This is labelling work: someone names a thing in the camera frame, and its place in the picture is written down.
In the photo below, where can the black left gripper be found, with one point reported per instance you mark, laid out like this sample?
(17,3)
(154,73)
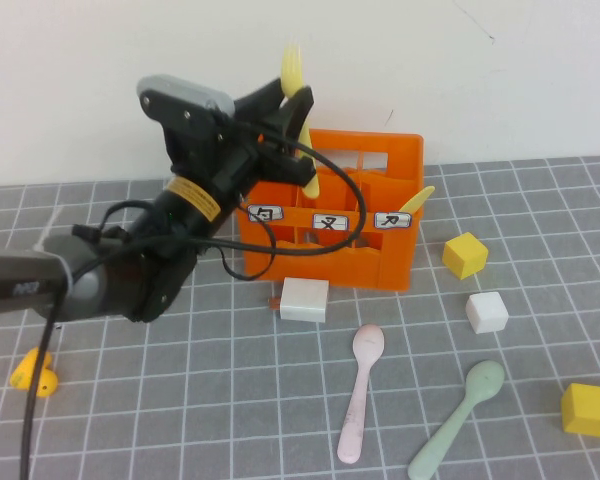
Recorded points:
(205,155)

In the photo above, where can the yellow plastic fork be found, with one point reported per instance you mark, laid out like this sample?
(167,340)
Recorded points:
(292,75)

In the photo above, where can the yellow plastic knife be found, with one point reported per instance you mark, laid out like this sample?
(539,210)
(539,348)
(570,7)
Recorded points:
(420,197)

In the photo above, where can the white power adapter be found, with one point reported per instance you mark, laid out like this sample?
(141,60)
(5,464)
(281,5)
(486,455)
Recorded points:
(305,300)

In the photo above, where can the green plastic spoon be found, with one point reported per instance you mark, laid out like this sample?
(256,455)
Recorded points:
(485,380)

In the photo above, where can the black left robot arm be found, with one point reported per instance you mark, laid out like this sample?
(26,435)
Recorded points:
(105,285)

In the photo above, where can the orange plastic cutlery holder crate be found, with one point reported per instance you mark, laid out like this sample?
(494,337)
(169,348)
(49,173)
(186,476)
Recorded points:
(390,260)

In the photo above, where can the paper label spoon character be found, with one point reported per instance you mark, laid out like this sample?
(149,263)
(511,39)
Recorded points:
(272,214)

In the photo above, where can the paper label fork character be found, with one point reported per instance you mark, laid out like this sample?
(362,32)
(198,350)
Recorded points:
(331,222)

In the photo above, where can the paper label knife character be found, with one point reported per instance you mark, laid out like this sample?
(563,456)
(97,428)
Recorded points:
(393,220)

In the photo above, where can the yellow cube block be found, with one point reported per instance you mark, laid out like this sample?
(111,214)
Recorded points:
(465,257)
(587,410)

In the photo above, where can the pink plastic spoon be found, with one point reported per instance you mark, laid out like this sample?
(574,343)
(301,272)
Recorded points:
(367,342)

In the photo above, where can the white cube block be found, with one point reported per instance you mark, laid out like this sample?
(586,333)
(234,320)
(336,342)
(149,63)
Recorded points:
(487,312)

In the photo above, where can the grey grid tablecloth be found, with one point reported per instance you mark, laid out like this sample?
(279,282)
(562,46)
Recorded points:
(180,400)

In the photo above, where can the yellow rubber duck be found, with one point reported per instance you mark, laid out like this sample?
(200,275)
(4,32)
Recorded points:
(17,376)

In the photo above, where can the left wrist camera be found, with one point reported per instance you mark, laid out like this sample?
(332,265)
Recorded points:
(180,100)

